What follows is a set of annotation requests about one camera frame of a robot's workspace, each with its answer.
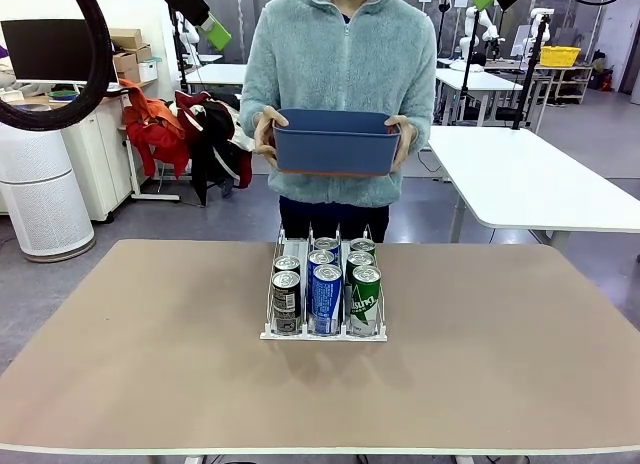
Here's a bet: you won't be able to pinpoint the white background table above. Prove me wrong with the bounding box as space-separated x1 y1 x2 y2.
182 62 250 93
433 67 525 128

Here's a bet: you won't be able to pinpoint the blue plastic bin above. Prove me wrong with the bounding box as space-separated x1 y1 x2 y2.
272 108 403 178

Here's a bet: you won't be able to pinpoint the person's dark trousers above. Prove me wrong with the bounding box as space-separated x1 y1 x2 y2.
278 196 391 244

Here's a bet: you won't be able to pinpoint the person's left forearm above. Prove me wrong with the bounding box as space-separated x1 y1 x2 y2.
412 93 437 153

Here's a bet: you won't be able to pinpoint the white air purifier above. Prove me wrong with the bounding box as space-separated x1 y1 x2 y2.
0 118 96 264

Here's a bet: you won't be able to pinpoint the large white table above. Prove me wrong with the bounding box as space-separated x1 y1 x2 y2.
427 126 640 258

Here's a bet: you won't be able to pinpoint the person's right hand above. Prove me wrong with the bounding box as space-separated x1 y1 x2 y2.
253 107 290 168

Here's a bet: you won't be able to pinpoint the white wire can dispenser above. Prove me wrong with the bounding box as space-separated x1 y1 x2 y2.
259 222 389 343

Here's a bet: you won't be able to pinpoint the yellow basket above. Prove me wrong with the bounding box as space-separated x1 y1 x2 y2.
539 45 583 68

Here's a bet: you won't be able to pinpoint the orange jacket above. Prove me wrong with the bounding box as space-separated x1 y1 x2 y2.
119 78 192 181

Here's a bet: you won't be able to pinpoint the black tripod pole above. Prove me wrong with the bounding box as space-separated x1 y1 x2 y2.
455 8 484 123
510 12 551 131

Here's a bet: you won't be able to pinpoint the black and red jacket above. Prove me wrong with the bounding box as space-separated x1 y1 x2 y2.
174 88 257 209

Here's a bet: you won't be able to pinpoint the wooden shelf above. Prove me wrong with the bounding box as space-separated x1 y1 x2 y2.
534 63 595 105

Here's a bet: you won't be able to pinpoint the black computer monitor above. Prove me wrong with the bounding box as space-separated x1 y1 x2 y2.
0 18 120 85

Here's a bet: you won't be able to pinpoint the person's right forearm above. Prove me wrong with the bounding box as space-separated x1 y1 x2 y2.
238 91 274 145

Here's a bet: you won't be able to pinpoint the person in teal fleece jacket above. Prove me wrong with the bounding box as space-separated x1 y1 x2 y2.
238 0 439 205

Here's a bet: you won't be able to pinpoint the person's left hand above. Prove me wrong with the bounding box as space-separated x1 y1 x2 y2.
384 114 419 174

